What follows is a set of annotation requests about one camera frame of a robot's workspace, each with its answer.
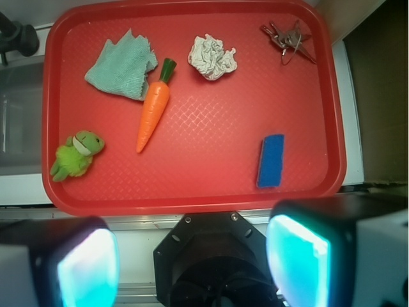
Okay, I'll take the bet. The green plush frog toy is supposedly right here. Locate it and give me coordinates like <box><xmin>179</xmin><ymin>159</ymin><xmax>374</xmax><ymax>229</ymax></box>
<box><xmin>49</xmin><ymin>130</ymin><xmax>105</xmax><ymax>182</ymax></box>

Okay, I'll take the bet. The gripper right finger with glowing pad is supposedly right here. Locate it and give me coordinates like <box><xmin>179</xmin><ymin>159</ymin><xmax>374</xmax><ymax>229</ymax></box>
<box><xmin>266</xmin><ymin>193</ymin><xmax>408</xmax><ymax>306</ymax></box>

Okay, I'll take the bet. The teal green cloth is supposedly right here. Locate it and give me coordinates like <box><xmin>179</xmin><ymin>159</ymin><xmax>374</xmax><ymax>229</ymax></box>
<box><xmin>84</xmin><ymin>29</ymin><xmax>158</xmax><ymax>101</ymax></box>

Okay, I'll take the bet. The silver key bunch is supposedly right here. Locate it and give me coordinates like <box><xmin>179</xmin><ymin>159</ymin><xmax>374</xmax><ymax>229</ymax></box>
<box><xmin>260</xmin><ymin>20</ymin><xmax>317</xmax><ymax>66</ymax></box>

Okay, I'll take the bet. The red plastic tray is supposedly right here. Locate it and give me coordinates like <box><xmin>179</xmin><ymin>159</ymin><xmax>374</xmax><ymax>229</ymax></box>
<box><xmin>42</xmin><ymin>1</ymin><xmax>346</xmax><ymax>216</ymax></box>

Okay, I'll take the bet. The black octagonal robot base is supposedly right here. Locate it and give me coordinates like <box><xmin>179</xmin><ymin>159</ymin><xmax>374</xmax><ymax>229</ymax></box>
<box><xmin>153</xmin><ymin>212</ymin><xmax>284</xmax><ymax>306</ymax></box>

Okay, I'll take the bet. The crumpled white paper ball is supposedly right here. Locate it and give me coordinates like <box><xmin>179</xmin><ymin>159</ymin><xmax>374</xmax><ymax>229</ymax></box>
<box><xmin>187</xmin><ymin>34</ymin><xmax>238</xmax><ymax>81</ymax></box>

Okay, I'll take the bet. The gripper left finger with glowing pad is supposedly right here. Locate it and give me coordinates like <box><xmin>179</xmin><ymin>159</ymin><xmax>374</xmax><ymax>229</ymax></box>
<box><xmin>1</xmin><ymin>217</ymin><xmax>120</xmax><ymax>306</ymax></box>

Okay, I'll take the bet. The black clamp knob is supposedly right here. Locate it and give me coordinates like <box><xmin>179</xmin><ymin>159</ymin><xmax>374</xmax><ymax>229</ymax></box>
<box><xmin>1</xmin><ymin>12</ymin><xmax>40</xmax><ymax>67</ymax></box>

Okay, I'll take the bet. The grey metal sink basin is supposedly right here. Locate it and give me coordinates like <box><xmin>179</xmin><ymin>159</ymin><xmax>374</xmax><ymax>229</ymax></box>
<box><xmin>1</xmin><ymin>56</ymin><xmax>44</xmax><ymax>176</ymax></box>

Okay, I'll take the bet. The blue sponge block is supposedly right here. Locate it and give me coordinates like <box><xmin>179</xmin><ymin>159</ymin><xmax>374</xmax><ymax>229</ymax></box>
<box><xmin>256</xmin><ymin>134</ymin><xmax>284</xmax><ymax>189</ymax></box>

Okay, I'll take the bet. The orange toy carrot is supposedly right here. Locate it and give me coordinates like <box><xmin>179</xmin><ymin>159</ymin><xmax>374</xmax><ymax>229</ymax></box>
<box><xmin>136</xmin><ymin>58</ymin><xmax>177</xmax><ymax>153</ymax></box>

